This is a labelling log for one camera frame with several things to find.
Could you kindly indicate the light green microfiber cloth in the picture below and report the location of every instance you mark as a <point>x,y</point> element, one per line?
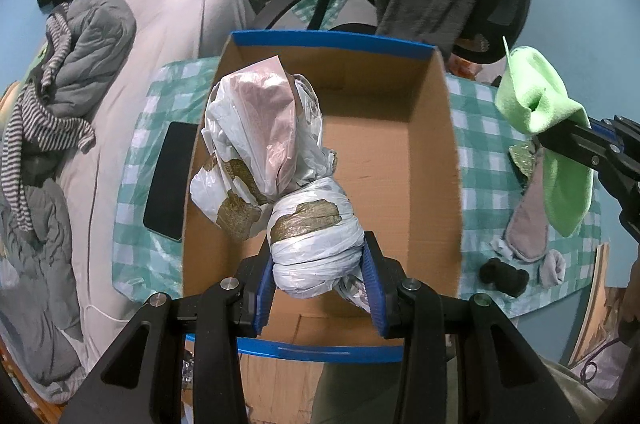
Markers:
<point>530,104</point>

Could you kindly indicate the wooden board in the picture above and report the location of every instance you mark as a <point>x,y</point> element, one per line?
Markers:
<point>592,299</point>

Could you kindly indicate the black smartphone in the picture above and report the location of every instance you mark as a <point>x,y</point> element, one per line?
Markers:
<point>167,181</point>

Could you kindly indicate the grey quilted jacket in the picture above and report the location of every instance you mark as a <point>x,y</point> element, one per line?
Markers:
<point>95,34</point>

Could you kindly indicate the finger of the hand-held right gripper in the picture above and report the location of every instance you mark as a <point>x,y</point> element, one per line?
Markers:
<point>625,126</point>
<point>575,146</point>

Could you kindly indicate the cardboard box with blue edge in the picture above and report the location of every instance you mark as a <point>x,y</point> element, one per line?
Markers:
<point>380,164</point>

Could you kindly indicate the beige sofa cover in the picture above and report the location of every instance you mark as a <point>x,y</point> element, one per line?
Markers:
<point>150,54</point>

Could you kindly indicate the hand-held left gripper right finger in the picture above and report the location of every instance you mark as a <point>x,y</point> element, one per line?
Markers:
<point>374,284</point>

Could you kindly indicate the long grey fleece sock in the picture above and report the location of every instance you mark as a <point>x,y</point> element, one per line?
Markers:
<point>525,224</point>

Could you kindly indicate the green checked tablecloth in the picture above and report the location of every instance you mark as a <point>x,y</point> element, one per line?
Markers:
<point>480,129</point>

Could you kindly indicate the grey quilted blanket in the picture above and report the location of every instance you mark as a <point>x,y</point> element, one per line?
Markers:
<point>35,294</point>

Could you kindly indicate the black sock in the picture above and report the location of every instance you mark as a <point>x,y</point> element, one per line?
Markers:
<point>502,276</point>

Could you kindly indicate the grey striped garment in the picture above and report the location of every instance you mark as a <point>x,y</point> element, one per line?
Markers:
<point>35,114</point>

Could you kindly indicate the large white and pink plastic bag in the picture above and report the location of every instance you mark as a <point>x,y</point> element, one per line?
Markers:
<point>255,129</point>

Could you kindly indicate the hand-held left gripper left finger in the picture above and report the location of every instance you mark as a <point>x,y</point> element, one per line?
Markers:
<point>264,299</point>

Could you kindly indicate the orange snack packet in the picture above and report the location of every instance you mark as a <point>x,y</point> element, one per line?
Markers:
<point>462,66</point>

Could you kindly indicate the small grey sock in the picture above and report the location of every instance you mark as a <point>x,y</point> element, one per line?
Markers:
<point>552,269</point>

